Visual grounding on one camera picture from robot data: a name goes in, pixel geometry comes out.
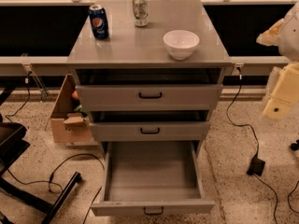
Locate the grey bottom drawer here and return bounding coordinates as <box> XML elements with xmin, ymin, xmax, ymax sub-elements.
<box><xmin>91</xmin><ymin>141</ymin><xmax>215</xmax><ymax>217</ymax></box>

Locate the grey drawer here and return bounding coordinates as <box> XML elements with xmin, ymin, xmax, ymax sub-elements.
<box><xmin>90</xmin><ymin>110</ymin><xmax>210</xmax><ymax>142</ymax></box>
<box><xmin>91</xmin><ymin>141</ymin><xmax>215</xmax><ymax>217</ymax></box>
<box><xmin>76</xmin><ymin>68</ymin><xmax>221</xmax><ymax>111</ymax></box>

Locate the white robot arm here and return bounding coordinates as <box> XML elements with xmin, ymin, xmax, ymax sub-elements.
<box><xmin>256</xmin><ymin>2</ymin><xmax>299</xmax><ymax>119</ymax></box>

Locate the grey top drawer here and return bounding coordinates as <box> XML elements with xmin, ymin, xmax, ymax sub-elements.
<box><xmin>76</xmin><ymin>68</ymin><xmax>221</xmax><ymax>111</ymax></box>

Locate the grey drawer cabinet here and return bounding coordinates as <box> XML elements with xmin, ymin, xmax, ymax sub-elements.
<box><xmin>67</xmin><ymin>0</ymin><xmax>231</xmax><ymax>152</ymax></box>

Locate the grey middle drawer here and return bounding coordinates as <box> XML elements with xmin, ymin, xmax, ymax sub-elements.
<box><xmin>90</xmin><ymin>110</ymin><xmax>210</xmax><ymax>142</ymax></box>

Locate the grey railing right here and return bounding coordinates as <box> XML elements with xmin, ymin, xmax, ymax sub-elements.
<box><xmin>226</xmin><ymin>56</ymin><xmax>290</xmax><ymax>76</ymax></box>

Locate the grey railing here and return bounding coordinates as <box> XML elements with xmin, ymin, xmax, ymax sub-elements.
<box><xmin>226</xmin><ymin>56</ymin><xmax>290</xmax><ymax>76</ymax></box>
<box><xmin>0</xmin><ymin>56</ymin><xmax>69</xmax><ymax>77</ymax></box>

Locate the black caster wheel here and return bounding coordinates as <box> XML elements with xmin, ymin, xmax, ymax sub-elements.
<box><xmin>290</xmin><ymin>140</ymin><xmax>299</xmax><ymax>151</ymax></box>

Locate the black power adapter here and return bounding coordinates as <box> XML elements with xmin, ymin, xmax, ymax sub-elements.
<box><xmin>247</xmin><ymin>156</ymin><xmax>265</xmax><ymax>176</ymax></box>

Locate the white ceramic bowl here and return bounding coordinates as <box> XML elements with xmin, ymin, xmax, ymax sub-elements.
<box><xmin>163</xmin><ymin>30</ymin><xmax>200</xmax><ymax>61</ymax></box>

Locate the white green soda can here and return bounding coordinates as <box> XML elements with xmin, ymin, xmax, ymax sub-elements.
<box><xmin>133</xmin><ymin>0</ymin><xmax>149</xmax><ymax>27</ymax></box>

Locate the blue pepsi can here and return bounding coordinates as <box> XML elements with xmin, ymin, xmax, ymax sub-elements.
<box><xmin>89</xmin><ymin>5</ymin><xmax>109</xmax><ymax>39</ymax></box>

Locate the orange ball in box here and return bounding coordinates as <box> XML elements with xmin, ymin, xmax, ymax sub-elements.
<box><xmin>71</xmin><ymin>91</ymin><xmax>79</xmax><ymax>101</ymax></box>

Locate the cardboard box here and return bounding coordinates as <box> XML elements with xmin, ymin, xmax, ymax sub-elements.
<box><xmin>50</xmin><ymin>74</ymin><xmax>93</xmax><ymax>145</ymax></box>

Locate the grey railing left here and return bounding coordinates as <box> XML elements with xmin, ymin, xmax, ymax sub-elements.
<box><xmin>0</xmin><ymin>56</ymin><xmax>69</xmax><ymax>77</ymax></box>

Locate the black chair base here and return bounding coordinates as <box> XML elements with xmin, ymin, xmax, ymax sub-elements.
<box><xmin>0</xmin><ymin>87</ymin><xmax>83</xmax><ymax>224</ymax></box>

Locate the black cable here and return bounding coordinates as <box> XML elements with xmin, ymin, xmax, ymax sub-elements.
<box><xmin>287</xmin><ymin>180</ymin><xmax>299</xmax><ymax>215</ymax></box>
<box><xmin>225</xmin><ymin>73</ymin><xmax>279</xmax><ymax>224</ymax></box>

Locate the black cable far right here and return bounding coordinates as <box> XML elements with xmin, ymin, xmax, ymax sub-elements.
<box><xmin>287</xmin><ymin>180</ymin><xmax>299</xmax><ymax>215</ymax></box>

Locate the black cable left floor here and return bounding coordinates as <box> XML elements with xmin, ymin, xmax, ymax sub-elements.
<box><xmin>6</xmin><ymin>153</ymin><xmax>106</xmax><ymax>224</ymax></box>

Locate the black cable left wall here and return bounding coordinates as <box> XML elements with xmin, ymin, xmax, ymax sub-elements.
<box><xmin>4</xmin><ymin>70</ymin><xmax>34</xmax><ymax>123</ymax></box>

